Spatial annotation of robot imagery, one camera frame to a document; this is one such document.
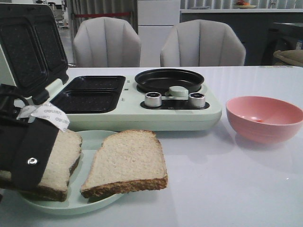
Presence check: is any bread slice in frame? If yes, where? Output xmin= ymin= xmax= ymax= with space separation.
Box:
xmin=0 ymin=130 xmax=82 ymax=201
xmin=80 ymin=130 xmax=168 ymax=198

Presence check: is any pink plastic bowl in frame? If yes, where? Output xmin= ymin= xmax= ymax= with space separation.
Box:
xmin=226 ymin=96 xmax=303 ymax=144

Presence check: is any green breakfast maker lid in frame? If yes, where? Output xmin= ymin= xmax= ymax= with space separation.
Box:
xmin=0 ymin=3 xmax=69 ymax=104

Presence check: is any green breakfast maker base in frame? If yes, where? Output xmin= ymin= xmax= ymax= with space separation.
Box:
xmin=52 ymin=75 xmax=222 ymax=131

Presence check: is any left silver control knob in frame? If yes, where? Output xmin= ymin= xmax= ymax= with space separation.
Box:
xmin=144 ymin=92 xmax=162 ymax=107

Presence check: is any silver control knob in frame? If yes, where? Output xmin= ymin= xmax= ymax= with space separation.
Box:
xmin=188 ymin=93 xmax=205 ymax=108
xmin=144 ymin=92 xmax=162 ymax=107

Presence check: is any black round frying pan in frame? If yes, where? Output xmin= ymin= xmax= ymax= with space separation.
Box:
xmin=134 ymin=69 xmax=204 ymax=94

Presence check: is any right silver control knob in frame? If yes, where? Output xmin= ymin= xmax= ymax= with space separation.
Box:
xmin=188 ymin=93 xmax=205 ymax=108

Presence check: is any light green round plate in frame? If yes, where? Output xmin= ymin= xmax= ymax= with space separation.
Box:
xmin=20 ymin=130 xmax=123 ymax=215

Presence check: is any right grey upholstered chair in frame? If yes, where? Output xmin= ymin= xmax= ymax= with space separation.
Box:
xmin=160 ymin=19 xmax=246 ymax=67

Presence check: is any grey upholstered chair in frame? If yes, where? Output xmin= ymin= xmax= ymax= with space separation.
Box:
xmin=160 ymin=19 xmax=246 ymax=67
xmin=73 ymin=17 xmax=141 ymax=68

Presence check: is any left grey upholstered chair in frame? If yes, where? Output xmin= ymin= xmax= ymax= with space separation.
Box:
xmin=73 ymin=17 xmax=141 ymax=68

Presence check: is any white cabinet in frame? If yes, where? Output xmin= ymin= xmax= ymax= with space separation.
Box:
xmin=137 ymin=0 xmax=180 ymax=67

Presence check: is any red barrier belt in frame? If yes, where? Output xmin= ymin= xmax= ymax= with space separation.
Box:
xmin=74 ymin=12 xmax=132 ymax=18

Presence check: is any white label tape strip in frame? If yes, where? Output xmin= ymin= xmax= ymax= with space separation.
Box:
xmin=17 ymin=102 xmax=70 ymax=132

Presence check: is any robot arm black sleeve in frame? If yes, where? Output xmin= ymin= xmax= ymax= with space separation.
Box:
xmin=0 ymin=85 xmax=59 ymax=190

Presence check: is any fruit plate on counter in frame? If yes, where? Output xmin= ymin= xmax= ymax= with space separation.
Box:
xmin=234 ymin=0 xmax=256 ymax=9

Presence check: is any tan cushion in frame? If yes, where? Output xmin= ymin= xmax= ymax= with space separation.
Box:
xmin=273 ymin=50 xmax=303 ymax=67

